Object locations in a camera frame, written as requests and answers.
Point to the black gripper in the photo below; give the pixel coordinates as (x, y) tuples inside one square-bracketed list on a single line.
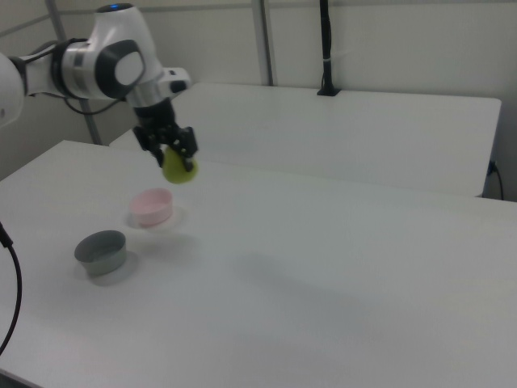
[(157, 121)]

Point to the green pear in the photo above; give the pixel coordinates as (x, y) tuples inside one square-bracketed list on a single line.
[(177, 174)]

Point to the black camera stand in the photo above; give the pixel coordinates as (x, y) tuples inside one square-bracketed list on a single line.
[(326, 40)]

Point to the pink bowl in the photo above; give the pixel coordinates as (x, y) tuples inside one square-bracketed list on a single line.
[(151, 214)]

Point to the white side table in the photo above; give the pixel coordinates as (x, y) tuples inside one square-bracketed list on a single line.
[(323, 141)]

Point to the grey bowl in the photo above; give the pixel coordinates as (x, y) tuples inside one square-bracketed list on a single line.
[(105, 262)]

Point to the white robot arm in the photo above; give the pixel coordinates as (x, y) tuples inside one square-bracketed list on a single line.
[(117, 52)]

